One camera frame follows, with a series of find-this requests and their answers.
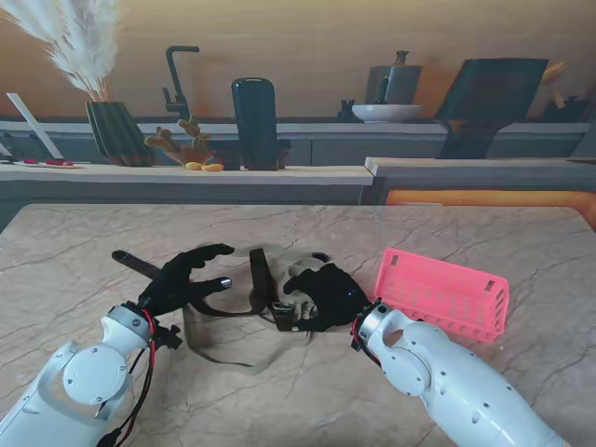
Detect dark range hood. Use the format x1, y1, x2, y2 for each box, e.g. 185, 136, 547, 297
435, 58, 549, 160

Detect white ceramic bowl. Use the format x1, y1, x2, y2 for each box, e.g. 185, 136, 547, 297
351, 103, 424, 124

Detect red black arm cable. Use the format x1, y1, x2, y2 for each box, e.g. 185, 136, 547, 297
351, 316, 387, 373
100, 307, 158, 447

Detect dark utensil holder with spoons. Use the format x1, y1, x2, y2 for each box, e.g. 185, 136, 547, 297
539, 60, 590, 123

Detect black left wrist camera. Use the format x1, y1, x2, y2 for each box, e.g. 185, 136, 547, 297
151, 323, 183, 351

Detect red black right arm cable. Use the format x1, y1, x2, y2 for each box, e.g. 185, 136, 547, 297
351, 316, 387, 373

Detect plate with red food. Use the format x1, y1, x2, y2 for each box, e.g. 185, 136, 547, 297
13, 158, 84, 169

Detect white pampas grass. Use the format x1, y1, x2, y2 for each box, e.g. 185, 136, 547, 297
0, 0, 123, 102

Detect pink plastic mesh basket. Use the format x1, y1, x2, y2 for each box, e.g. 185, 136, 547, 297
373, 248, 509, 345

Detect tall dark cylindrical canister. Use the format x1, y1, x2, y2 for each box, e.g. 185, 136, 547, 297
231, 77, 280, 171

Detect dark ribbed vase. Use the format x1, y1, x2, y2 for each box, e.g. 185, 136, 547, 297
85, 101, 157, 168

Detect grey pot with lid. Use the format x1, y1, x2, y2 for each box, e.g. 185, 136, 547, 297
364, 49, 424, 105

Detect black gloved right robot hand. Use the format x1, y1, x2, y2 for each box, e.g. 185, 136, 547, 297
282, 262, 373, 334

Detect black kitchen faucet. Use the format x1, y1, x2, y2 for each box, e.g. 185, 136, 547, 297
162, 45, 200, 123

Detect grey stone counter top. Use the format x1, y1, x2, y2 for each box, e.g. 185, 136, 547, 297
364, 156, 596, 179

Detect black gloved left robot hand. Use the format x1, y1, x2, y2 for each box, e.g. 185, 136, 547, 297
137, 243, 236, 318

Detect light wood counter top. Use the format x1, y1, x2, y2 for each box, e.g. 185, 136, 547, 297
0, 162, 375, 188

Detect beige woven belt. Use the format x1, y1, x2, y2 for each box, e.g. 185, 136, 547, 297
181, 244, 332, 376

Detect red black left arm cable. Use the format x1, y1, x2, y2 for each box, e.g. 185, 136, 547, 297
100, 307, 158, 447

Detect white leaning board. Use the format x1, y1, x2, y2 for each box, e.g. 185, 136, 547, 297
6, 92, 63, 159

